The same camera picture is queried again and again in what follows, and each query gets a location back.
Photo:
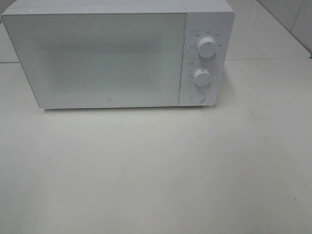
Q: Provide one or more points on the round white door button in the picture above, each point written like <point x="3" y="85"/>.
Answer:
<point x="198" y="97"/>

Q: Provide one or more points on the white microwave knob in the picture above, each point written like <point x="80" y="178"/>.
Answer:
<point x="202" y="77"/>
<point x="206" y="47"/>

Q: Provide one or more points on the white microwave oven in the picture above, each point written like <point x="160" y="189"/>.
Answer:
<point x="213" y="18"/>

